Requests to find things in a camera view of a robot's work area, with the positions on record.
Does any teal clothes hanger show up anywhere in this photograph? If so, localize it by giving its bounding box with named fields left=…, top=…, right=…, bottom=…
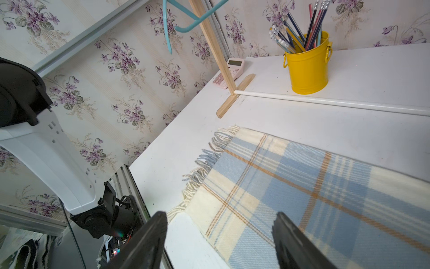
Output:
left=162, top=1, right=231, bottom=59

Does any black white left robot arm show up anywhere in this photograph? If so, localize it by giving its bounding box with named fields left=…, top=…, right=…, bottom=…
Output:
left=1, top=59, right=143, bottom=238

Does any wooden clothes rack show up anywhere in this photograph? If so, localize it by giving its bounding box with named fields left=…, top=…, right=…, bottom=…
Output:
left=187, top=0, right=430, bottom=119

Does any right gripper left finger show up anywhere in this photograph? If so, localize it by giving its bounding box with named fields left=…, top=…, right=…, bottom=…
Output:
left=105, top=211, right=168, bottom=269

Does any pink calculator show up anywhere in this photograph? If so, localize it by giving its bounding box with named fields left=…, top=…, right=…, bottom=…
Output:
left=212, top=58, right=245, bottom=89

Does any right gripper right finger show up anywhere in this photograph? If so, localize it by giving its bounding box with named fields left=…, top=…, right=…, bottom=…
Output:
left=272, top=212, right=335, bottom=269

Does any blue cream plaid scarf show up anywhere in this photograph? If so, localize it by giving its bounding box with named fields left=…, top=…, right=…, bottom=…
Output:
left=168, top=126, right=430, bottom=269

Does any yellow pencil bucket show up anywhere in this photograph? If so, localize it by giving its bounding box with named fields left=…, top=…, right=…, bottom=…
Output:
left=283, top=31, right=333, bottom=95

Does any bunch of pencils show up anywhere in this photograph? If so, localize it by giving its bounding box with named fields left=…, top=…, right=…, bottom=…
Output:
left=265, top=1, right=331, bottom=54

